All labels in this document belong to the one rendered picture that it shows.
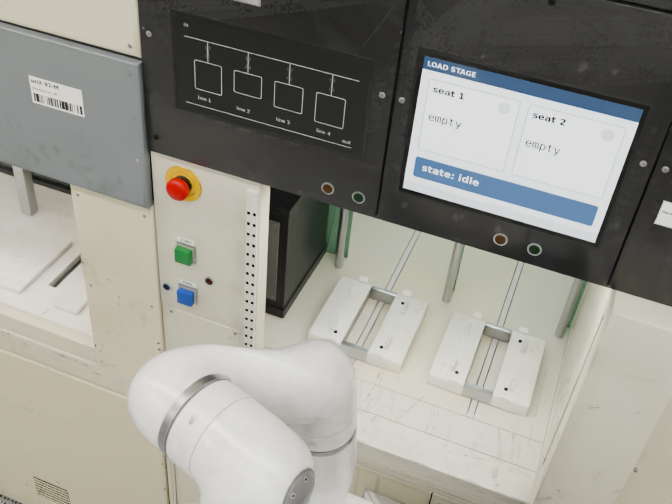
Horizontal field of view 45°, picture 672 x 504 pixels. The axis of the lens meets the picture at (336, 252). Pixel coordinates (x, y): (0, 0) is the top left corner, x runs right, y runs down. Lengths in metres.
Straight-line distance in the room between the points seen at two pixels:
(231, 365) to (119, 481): 1.28
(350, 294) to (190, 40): 0.81
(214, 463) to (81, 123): 0.76
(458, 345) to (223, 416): 1.03
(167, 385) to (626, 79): 0.64
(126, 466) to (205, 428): 1.27
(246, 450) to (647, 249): 0.64
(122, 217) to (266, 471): 0.80
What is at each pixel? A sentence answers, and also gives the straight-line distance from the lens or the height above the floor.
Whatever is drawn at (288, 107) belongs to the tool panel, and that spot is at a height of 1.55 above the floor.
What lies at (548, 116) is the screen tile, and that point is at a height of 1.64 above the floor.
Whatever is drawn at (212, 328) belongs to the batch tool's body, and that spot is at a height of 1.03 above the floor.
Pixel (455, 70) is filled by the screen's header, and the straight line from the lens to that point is 1.10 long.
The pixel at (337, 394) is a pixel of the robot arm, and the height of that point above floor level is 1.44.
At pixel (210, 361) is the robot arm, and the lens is 0.89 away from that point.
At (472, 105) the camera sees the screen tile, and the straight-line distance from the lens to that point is 1.11.
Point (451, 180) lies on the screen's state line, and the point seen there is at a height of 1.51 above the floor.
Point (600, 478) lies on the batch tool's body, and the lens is 1.45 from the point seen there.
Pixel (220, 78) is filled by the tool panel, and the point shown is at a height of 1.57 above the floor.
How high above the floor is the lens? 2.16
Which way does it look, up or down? 40 degrees down
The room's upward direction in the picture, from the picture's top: 6 degrees clockwise
